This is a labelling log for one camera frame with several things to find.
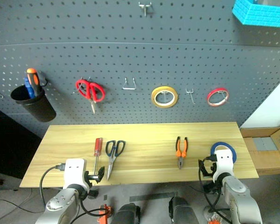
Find orange and black screwdriver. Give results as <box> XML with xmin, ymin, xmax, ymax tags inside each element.
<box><xmin>26</xmin><ymin>68</ymin><xmax>42</xmax><ymax>97</ymax></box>

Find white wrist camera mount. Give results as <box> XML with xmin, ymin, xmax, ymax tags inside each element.
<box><xmin>211</xmin><ymin>149</ymin><xmax>234</xmax><ymax>184</ymax></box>
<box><xmin>63</xmin><ymin>158</ymin><xmax>91</xmax><ymax>190</ymax></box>

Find orange plastic part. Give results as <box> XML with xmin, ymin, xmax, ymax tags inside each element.
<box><xmin>206</xmin><ymin>211</ymin><xmax>227</xmax><ymax>224</ymax></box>
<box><xmin>97</xmin><ymin>203</ymin><xmax>113</xmax><ymax>224</ymax></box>

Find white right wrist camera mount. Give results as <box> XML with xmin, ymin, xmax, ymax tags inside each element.
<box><xmin>211</xmin><ymin>149</ymin><xmax>234</xmax><ymax>184</ymax></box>

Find black cup holder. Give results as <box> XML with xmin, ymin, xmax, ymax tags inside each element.
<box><xmin>10</xmin><ymin>84</ymin><xmax>57</xmax><ymax>123</ymax></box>

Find silver trapezoid wire hook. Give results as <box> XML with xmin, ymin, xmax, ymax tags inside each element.
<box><xmin>121</xmin><ymin>77</ymin><xmax>139</xmax><ymax>91</ymax></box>

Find red handled scissors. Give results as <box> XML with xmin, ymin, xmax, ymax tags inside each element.
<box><xmin>74</xmin><ymin>78</ymin><xmax>106</xmax><ymax>115</ymax></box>

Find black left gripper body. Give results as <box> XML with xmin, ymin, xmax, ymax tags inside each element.
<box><xmin>84</xmin><ymin>171</ymin><xmax>101</xmax><ymax>187</ymax></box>

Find red handled screwdriver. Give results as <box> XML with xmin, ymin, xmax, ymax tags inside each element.
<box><xmin>93</xmin><ymin>137</ymin><xmax>104</xmax><ymax>176</ymax></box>

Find orange handled pliers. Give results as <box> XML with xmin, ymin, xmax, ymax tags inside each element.
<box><xmin>175</xmin><ymin>136</ymin><xmax>189</xmax><ymax>170</ymax></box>

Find yellow tape roll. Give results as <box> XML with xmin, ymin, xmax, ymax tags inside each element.
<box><xmin>151</xmin><ymin>85</ymin><xmax>179</xmax><ymax>109</ymax></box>

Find thin floor cable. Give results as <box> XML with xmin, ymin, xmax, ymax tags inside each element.
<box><xmin>0</xmin><ymin>188</ymin><xmax>46</xmax><ymax>213</ymax></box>

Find open brown cardboard box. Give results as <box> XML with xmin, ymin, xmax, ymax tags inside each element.
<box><xmin>239</xmin><ymin>122</ymin><xmax>280</xmax><ymax>176</ymax></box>

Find black and blue scissors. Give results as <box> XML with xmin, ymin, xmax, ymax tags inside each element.
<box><xmin>105</xmin><ymin>140</ymin><xmax>126</xmax><ymax>181</ymax></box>

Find grey metal pegboard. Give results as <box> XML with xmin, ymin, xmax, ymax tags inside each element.
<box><xmin>0</xmin><ymin>0</ymin><xmax>280</xmax><ymax>139</ymax></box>

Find blue handled screwdriver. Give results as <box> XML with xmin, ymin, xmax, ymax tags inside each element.
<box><xmin>24</xmin><ymin>77</ymin><xmax>36</xmax><ymax>99</ymax></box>

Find dark rounded shape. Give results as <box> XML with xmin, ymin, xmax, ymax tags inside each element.
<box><xmin>168</xmin><ymin>196</ymin><xmax>199</xmax><ymax>224</ymax></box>
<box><xmin>112</xmin><ymin>203</ymin><xmax>141</xmax><ymax>224</ymax></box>

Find blue tape roll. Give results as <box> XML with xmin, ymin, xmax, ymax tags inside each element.
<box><xmin>210</xmin><ymin>141</ymin><xmax>238</xmax><ymax>164</ymax></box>

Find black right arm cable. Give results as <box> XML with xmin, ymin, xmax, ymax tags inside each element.
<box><xmin>197</xmin><ymin>155</ymin><xmax>225</xmax><ymax>218</ymax></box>

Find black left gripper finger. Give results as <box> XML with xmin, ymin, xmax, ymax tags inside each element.
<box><xmin>97</xmin><ymin>166</ymin><xmax>106</xmax><ymax>182</ymax></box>
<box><xmin>87</xmin><ymin>189</ymin><xmax>99</xmax><ymax>200</ymax></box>

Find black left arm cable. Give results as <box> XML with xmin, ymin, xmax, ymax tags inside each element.
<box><xmin>39</xmin><ymin>164</ymin><xmax>66</xmax><ymax>207</ymax></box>

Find red tape roll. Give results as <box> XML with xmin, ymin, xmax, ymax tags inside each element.
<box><xmin>206</xmin><ymin>87</ymin><xmax>230</xmax><ymax>108</ymax></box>

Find silver double metal hook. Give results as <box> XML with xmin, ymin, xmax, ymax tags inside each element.
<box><xmin>138</xmin><ymin>1</ymin><xmax>153</xmax><ymax>17</ymax></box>

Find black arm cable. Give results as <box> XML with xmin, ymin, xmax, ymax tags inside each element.
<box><xmin>39</xmin><ymin>164</ymin><xmax>66</xmax><ymax>207</ymax></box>
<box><xmin>197</xmin><ymin>155</ymin><xmax>225</xmax><ymax>218</ymax></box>

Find silver long prong hook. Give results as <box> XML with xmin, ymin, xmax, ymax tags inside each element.
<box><xmin>185</xmin><ymin>87</ymin><xmax>197</xmax><ymax>105</ymax></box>

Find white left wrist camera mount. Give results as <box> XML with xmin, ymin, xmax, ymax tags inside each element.
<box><xmin>63</xmin><ymin>158</ymin><xmax>91</xmax><ymax>190</ymax></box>

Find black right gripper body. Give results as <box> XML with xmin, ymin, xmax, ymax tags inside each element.
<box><xmin>208</xmin><ymin>162</ymin><xmax>217</xmax><ymax>180</ymax></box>

